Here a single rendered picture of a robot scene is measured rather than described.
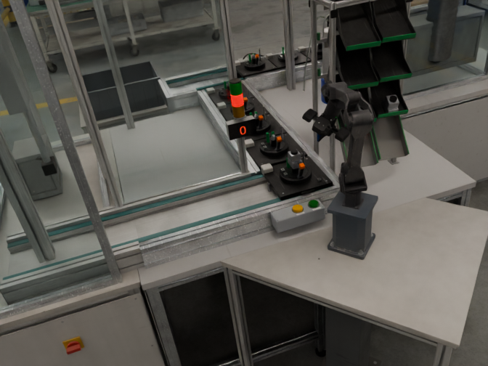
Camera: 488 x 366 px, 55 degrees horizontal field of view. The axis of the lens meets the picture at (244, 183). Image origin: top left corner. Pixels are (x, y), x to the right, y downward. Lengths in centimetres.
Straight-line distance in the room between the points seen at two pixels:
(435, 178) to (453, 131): 93
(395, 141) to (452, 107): 95
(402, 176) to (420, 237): 41
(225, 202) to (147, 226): 34
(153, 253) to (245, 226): 38
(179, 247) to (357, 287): 69
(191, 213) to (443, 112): 170
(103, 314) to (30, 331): 26
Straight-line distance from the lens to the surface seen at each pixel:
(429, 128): 306
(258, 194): 209
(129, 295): 193
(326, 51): 283
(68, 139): 155
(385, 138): 219
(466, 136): 329
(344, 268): 181
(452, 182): 229
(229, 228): 190
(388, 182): 225
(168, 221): 203
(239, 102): 194
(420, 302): 174
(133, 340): 211
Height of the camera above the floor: 214
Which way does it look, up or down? 35 degrees down
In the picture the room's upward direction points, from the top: 7 degrees counter-clockwise
